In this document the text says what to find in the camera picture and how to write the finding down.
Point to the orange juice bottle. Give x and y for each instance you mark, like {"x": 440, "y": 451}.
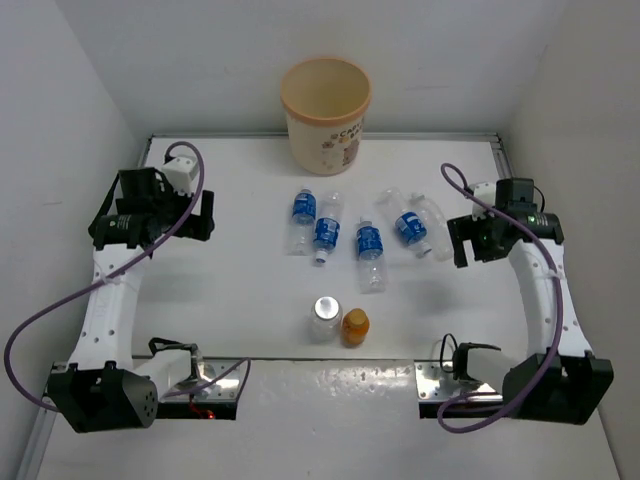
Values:
{"x": 355, "y": 327}

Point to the metal base plate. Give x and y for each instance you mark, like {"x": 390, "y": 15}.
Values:
{"x": 216, "y": 379}
{"x": 434, "y": 385}

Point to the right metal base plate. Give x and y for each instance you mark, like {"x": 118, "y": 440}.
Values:
{"x": 434, "y": 385}

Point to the beige plastic waste bin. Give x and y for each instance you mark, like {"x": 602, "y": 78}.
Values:
{"x": 325, "y": 102}

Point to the clear unlabelled plastic bottle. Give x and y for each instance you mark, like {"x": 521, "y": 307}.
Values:
{"x": 436, "y": 225}

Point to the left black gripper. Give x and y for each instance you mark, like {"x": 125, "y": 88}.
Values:
{"x": 194, "y": 227}

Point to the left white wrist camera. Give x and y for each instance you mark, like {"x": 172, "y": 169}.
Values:
{"x": 181, "y": 172}

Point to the blue label bottle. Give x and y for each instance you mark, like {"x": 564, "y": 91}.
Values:
{"x": 405, "y": 221}
{"x": 301, "y": 222}
{"x": 371, "y": 262}
{"x": 327, "y": 227}

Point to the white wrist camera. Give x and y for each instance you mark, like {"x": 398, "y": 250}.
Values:
{"x": 181, "y": 172}
{"x": 486, "y": 193}

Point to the clear jar white lid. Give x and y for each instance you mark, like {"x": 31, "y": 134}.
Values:
{"x": 325, "y": 318}

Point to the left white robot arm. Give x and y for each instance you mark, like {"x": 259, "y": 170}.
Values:
{"x": 101, "y": 389}

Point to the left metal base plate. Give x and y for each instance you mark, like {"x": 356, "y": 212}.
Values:
{"x": 216, "y": 379}

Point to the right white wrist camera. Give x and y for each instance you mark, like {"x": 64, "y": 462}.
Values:
{"x": 486, "y": 193}

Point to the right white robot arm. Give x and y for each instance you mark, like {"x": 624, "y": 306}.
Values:
{"x": 560, "y": 379}

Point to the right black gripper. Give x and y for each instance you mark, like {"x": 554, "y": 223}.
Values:
{"x": 464, "y": 228}

